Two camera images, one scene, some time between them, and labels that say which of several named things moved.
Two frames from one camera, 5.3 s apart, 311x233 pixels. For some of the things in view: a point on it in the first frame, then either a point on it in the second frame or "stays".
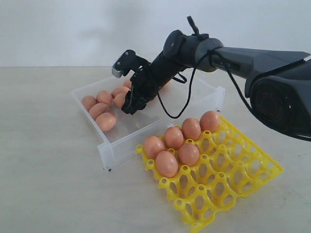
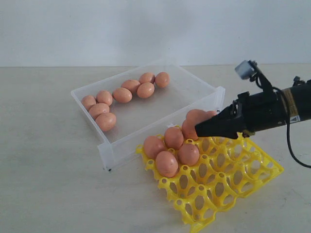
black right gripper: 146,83 -> 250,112
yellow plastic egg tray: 231,168 stays
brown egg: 166,164 stays
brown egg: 191,128 stays
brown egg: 119,99 -> 193,116
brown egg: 173,138 stays
